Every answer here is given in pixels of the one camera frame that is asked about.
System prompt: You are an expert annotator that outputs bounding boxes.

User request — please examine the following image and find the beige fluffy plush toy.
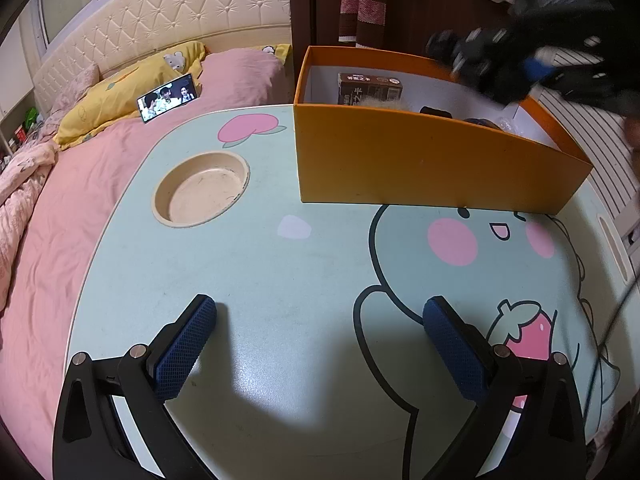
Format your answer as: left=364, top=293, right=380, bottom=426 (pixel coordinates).
left=357, top=96, right=413, bottom=111

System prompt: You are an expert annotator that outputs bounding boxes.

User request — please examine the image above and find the dark brown wardrobe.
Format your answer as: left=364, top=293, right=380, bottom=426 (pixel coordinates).
left=288, top=0, right=516, bottom=66

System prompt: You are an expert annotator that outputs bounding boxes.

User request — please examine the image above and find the cream tufted headboard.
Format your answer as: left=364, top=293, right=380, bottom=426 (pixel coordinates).
left=32, top=0, right=292, bottom=111

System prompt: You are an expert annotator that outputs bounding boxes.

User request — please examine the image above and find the brown drink carton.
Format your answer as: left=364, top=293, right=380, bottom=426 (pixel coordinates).
left=337, top=72, right=404, bottom=107

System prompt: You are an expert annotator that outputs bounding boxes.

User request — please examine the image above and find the orange cardboard box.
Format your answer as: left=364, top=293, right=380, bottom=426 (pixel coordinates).
left=293, top=46, right=594, bottom=213

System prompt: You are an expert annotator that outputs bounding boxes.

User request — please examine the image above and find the brown pink striped scarf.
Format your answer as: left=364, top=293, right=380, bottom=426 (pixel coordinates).
left=338, top=0, right=388, bottom=43

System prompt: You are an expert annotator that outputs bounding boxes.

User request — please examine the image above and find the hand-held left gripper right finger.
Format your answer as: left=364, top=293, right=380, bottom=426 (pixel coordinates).
left=422, top=296, right=588, bottom=480

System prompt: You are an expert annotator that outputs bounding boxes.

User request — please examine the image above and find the white louvred door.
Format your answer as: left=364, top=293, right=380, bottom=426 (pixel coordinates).
left=540, top=85, right=640, bottom=241

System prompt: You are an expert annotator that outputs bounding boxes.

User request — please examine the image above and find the smartphone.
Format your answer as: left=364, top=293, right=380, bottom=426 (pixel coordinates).
left=136, top=73, right=199, bottom=123

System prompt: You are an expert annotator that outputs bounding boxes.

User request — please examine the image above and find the pink duvet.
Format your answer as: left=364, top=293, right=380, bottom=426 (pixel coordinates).
left=0, top=105, right=296, bottom=466

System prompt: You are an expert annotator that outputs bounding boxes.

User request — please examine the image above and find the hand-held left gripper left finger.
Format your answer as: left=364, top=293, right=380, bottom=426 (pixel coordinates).
left=52, top=294, right=218, bottom=480

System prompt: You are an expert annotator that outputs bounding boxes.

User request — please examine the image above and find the pink floral blanket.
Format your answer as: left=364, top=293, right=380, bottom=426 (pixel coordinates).
left=0, top=140, right=61, bottom=321

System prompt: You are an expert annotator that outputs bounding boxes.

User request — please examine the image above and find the pink floral pillow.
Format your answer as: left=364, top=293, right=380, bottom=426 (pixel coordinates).
left=47, top=62, right=101, bottom=116

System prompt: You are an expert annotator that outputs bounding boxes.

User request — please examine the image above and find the yellow printed pillow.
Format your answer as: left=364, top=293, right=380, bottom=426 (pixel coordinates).
left=257, top=43, right=292, bottom=61
left=54, top=40, right=208, bottom=150

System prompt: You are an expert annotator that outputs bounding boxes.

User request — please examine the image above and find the black cable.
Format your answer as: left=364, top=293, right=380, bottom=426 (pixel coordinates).
left=585, top=270, right=640, bottom=411

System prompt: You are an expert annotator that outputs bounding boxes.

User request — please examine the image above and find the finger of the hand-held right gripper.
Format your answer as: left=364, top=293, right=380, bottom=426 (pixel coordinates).
left=480, top=55, right=558, bottom=103
left=425, top=27, right=521, bottom=81

